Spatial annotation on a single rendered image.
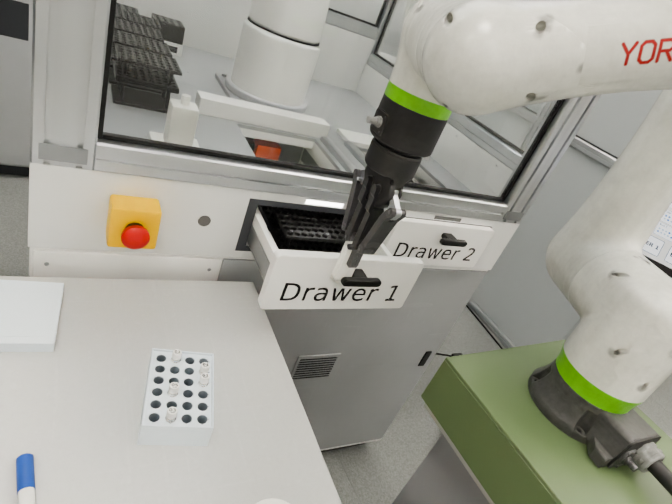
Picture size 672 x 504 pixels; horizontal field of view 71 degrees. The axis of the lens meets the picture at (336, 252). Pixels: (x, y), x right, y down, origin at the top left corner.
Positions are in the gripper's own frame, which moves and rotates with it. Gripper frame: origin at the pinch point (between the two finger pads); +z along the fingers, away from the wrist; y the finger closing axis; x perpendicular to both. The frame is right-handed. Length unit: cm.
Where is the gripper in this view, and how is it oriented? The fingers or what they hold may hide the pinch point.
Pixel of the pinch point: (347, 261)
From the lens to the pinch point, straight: 75.2
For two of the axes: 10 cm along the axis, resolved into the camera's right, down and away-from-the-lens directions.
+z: -3.4, 8.0, 4.9
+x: 8.6, 0.5, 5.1
